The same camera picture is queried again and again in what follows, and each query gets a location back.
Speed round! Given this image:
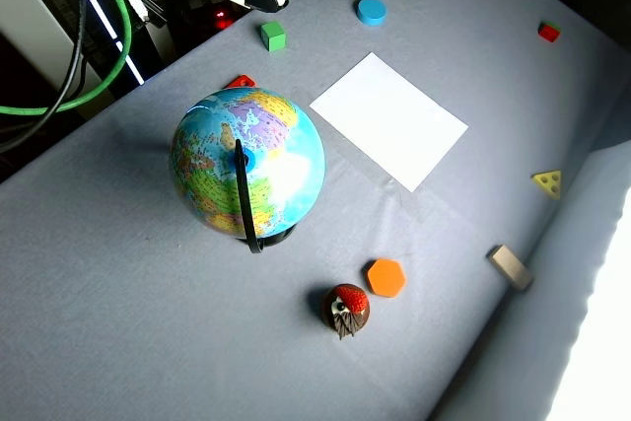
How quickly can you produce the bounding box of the blue desk globe black stand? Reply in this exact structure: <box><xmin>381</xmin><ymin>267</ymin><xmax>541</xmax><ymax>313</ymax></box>
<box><xmin>168</xmin><ymin>87</ymin><xmax>327</xmax><ymax>254</ymax></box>

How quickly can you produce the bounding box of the green cube block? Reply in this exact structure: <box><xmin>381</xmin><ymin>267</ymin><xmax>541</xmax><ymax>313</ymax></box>
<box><xmin>259</xmin><ymin>20</ymin><xmax>288</xmax><ymax>53</ymax></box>

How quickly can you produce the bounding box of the blue cylinder block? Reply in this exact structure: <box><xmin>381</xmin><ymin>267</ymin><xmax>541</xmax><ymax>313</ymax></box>
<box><xmin>356</xmin><ymin>0</ymin><xmax>388</xmax><ymax>28</ymax></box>

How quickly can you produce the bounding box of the red cube green top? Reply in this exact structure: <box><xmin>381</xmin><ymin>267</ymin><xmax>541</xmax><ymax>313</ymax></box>
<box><xmin>536</xmin><ymin>21</ymin><xmax>562</xmax><ymax>43</ymax></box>

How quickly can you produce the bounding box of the toy traffic cone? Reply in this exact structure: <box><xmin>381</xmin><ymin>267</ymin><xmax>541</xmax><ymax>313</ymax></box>
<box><xmin>224</xmin><ymin>74</ymin><xmax>257</xmax><ymax>91</ymax></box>

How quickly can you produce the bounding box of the white paper sheet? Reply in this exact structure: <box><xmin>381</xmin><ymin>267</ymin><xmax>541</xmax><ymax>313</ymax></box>
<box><xmin>309</xmin><ymin>51</ymin><xmax>469</xmax><ymax>194</ymax></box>

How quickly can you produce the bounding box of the yellow triangle block with holes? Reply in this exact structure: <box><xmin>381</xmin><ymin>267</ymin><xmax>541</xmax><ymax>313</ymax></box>
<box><xmin>530</xmin><ymin>170</ymin><xmax>563</xmax><ymax>201</ymax></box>

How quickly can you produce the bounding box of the plain wooden rectangular block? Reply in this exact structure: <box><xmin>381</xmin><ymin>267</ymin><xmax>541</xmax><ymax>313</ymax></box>
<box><xmin>486</xmin><ymin>244</ymin><xmax>535</xmax><ymax>292</ymax></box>

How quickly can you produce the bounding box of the orange hexagon block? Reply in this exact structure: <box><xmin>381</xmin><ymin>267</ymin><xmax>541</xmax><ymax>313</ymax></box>
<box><xmin>365</xmin><ymin>257</ymin><xmax>408</xmax><ymax>299</ymax></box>

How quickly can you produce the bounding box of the toy strawberry chocolate cake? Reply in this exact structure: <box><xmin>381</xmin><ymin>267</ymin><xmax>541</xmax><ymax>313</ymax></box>
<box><xmin>319</xmin><ymin>283</ymin><xmax>372</xmax><ymax>341</ymax></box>

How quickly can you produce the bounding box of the grey tablecloth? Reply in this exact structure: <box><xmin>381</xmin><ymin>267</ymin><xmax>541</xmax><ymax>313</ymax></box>
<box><xmin>0</xmin><ymin>0</ymin><xmax>631</xmax><ymax>421</ymax></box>

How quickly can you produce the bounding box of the green cable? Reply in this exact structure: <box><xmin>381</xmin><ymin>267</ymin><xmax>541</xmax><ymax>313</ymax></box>
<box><xmin>0</xmin><ymin>0</ymin><xmax>133</xmax><ymax>117</ymax></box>

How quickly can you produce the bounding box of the white metal frame bar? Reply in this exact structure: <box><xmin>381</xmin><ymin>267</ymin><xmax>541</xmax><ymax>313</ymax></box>
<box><xmin>61</xmin><ymin>0</ymin><xmax>146</xmax><ymax>86</ymax></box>

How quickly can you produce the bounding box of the black cable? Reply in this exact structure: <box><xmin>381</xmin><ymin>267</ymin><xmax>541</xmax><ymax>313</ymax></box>
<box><xmin>0</xmin><ymin>0</ymin><xmax>89</xmax><ymax>154</ymax></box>

